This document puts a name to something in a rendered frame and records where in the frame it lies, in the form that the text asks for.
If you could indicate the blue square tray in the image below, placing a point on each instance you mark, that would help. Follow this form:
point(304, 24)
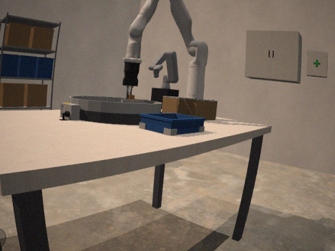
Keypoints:
point(172, 123)

